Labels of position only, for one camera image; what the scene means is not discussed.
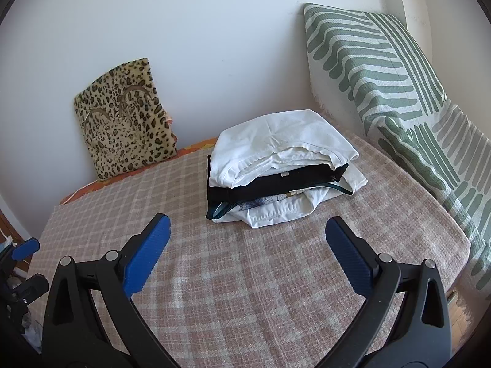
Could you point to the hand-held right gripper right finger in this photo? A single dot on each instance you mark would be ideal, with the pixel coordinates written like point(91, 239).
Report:
point(347, 257)

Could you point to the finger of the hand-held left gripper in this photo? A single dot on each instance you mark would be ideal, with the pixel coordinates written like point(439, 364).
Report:
point(25, 249)
point(34, 285)

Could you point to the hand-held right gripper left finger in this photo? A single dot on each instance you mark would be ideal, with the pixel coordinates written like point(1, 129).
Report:
point(149, 253)

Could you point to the white t-shirt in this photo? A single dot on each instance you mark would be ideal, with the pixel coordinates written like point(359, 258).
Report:
point(284, 134)

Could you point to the folded black and white clothes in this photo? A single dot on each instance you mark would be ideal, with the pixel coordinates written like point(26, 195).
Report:
point(284, 212)

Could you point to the beige plaid blanket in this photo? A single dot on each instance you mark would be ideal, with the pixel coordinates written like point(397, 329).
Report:
point(249, 276)

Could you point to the folded black garment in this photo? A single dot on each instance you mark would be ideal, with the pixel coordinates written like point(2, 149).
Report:
point(261, 189)

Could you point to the leopard print cushion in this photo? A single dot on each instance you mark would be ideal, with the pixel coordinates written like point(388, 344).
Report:
point(122, 130)

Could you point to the green striped white pillow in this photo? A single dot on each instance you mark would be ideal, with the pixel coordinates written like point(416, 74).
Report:
point(364, 65)

